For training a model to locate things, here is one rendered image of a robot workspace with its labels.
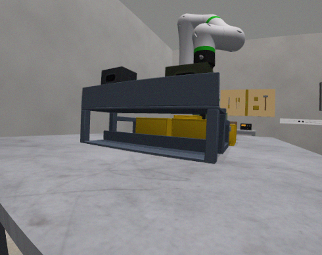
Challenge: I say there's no dark blue-grey metal shelf rack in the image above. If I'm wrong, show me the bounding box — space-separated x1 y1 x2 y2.
80 72 232 164

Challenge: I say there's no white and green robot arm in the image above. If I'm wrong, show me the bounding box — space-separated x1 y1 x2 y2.
177 14 245 67

